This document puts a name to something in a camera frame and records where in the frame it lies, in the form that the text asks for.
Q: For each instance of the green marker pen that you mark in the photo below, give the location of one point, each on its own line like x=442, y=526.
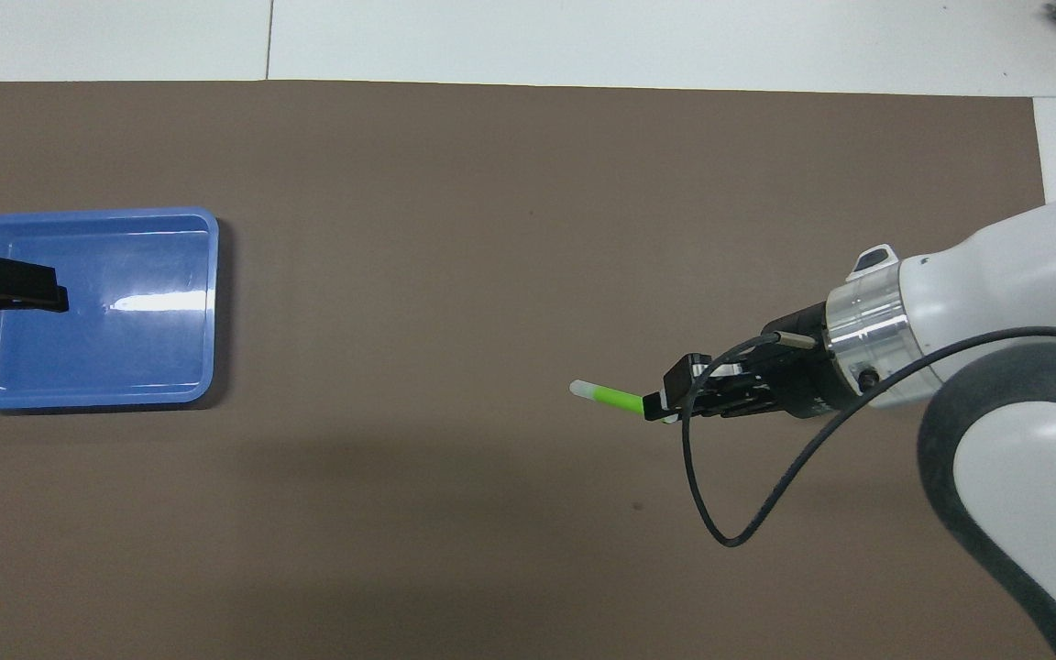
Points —
x=615, y=398

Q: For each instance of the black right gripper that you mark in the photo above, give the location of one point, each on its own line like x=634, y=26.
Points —
x=794, y=380

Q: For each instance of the blue plastic tray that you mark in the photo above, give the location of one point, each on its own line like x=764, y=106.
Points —
x=125, y=348

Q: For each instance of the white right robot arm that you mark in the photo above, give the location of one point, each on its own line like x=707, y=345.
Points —
x=1023, y=275

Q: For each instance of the brown table mat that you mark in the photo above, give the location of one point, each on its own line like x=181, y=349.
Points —
x=400, y=275

